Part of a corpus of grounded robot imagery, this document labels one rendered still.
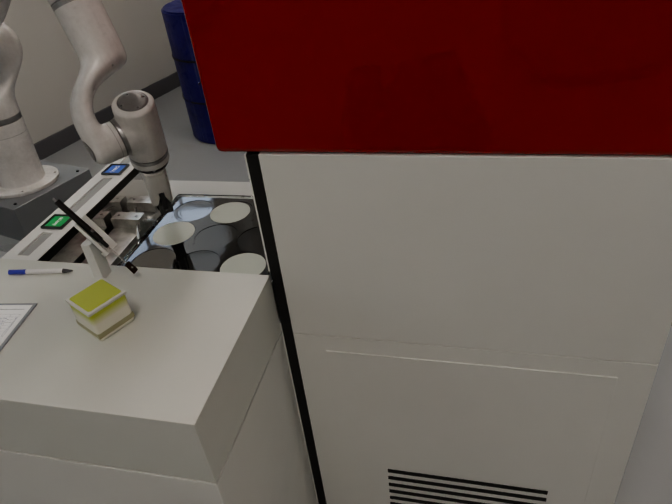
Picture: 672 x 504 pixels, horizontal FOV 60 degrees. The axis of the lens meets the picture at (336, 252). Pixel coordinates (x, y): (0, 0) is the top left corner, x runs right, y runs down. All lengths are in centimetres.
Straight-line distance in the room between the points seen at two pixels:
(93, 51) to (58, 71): 345
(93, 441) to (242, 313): 31
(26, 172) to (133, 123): 63
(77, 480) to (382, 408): 60
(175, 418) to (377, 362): 45
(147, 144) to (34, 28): 339
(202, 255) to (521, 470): 85
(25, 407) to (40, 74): 373
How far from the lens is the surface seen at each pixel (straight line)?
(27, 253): 144
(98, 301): 106
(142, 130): 124
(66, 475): 118
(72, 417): 101
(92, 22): 126
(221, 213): 146
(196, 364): 97
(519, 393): 121
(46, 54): 465
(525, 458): 138
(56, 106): 469
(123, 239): 151
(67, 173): 185
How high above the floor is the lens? 162
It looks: 35 degrees down
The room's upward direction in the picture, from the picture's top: 7 degrees counter-clockwise
